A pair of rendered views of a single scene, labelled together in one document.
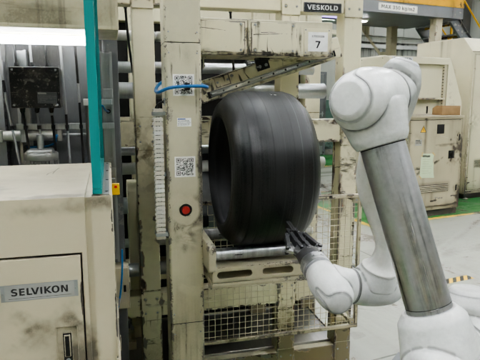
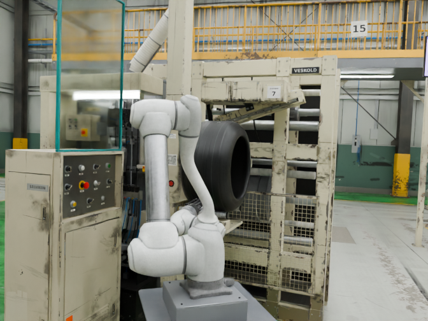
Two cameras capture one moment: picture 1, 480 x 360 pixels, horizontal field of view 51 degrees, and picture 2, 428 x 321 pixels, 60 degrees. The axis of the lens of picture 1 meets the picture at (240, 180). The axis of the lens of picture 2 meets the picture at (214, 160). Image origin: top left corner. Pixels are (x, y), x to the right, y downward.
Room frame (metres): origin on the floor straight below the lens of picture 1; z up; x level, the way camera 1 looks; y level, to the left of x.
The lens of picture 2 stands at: (-0.07, -1.50, 1.36)
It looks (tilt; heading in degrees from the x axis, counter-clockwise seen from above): 3 degrees down; 36
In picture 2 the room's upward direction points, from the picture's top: 2 degrees clockwise
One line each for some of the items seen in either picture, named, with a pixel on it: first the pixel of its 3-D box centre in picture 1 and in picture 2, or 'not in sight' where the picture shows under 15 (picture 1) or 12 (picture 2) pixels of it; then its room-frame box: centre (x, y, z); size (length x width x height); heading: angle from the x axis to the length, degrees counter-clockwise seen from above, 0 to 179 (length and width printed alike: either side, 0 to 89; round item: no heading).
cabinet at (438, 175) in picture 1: (418, 164); not in sight; (6.32, -2.28, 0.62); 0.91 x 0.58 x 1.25; 114
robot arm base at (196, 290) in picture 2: not in sight; (209, 281); (1.19, -0.59, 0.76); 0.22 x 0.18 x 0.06; 148
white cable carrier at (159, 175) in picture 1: (160, 174); not in sight; (1.80, 0.29, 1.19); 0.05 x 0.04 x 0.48; 15
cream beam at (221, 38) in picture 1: (256, 41); (245, 93); (2.25, -0.07, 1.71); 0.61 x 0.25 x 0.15; 105
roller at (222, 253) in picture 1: (258, 251); (202, 212); (1.80, -0.07, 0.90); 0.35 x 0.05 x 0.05; 105
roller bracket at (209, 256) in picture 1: (203, 243); (186, 206); (1.89, 0.14, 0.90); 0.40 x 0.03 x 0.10; 15
